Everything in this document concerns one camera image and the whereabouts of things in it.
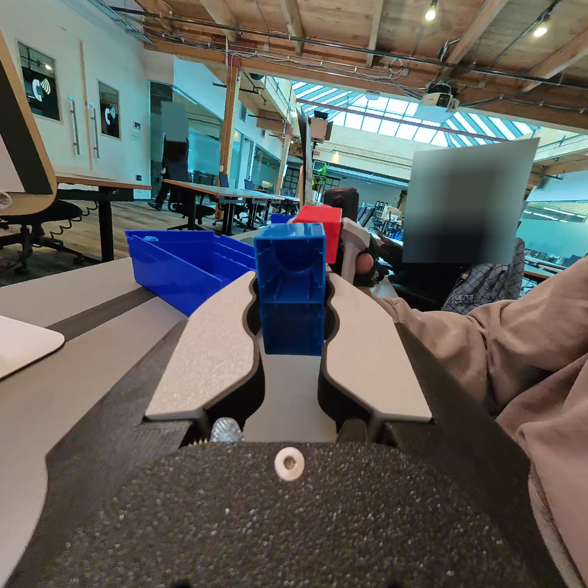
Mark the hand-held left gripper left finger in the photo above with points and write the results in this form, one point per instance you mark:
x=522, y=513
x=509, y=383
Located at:
x=206, y=363

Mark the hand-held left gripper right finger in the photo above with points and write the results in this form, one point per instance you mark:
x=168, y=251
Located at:
x=372, y=363

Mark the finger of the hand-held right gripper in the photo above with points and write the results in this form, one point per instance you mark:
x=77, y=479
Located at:
x=356, y=236

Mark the red one-stud mega block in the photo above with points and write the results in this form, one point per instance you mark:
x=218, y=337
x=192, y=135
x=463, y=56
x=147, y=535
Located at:
x=321, y=215

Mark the blue two-stud mega block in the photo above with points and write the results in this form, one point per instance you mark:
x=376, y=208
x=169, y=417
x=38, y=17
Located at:
x=289, y=321

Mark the blue plastic bin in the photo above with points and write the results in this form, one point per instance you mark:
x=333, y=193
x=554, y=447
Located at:
x=280, y=219
x=174, y=271

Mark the person's right forearm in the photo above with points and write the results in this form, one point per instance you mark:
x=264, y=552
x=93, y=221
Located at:
x=459, y=330

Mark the person's right hand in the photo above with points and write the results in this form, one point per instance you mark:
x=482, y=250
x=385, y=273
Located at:
x=364, y=262

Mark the long wooden desk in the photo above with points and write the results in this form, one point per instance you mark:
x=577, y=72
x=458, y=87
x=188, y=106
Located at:
x=220, y=188

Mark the ceiling-mounted projector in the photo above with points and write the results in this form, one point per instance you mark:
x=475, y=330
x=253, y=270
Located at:
x=438, y=97

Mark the wooden pillar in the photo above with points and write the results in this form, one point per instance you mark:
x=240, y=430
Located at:
x=229, y=115

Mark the black office chair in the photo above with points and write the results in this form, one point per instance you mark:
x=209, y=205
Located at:
x=183, y=209
x=41, y=216

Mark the ceiling spotlight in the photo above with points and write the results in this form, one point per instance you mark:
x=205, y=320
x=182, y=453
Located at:
x=430, y=14
x=540, y=31

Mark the wooden desk with black legs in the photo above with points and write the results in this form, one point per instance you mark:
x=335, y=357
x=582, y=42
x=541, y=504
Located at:
x=92, y=180

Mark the white door with phone sign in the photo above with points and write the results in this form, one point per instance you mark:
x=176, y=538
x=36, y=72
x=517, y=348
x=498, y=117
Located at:
x=128, y=156
x=66, y=69

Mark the wooden sign board with paper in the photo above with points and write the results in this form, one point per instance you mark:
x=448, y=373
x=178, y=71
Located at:
x=23, y=138

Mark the black pole with camera box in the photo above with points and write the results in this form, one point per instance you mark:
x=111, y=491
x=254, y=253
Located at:
x=321, y=128

